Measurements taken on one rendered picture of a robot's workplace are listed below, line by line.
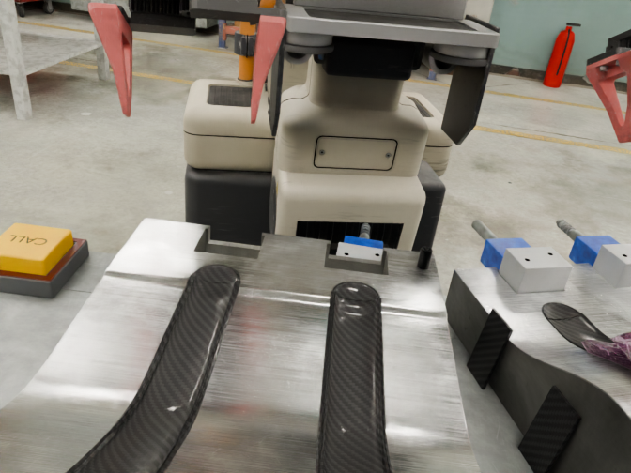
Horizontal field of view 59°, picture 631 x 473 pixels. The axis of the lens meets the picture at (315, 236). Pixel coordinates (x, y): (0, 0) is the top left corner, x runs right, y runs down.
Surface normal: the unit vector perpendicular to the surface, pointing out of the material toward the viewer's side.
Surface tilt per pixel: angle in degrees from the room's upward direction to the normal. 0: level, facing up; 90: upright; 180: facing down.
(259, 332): 3
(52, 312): 0
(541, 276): 90
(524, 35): 90
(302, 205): 98
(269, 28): 84
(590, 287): 0
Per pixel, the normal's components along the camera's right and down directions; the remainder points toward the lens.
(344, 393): 0.25, -0.81
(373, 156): 0.11, 0.62
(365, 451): -0.07, -0.98
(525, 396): -0.97, 0.03
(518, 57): -0.20, 0.48
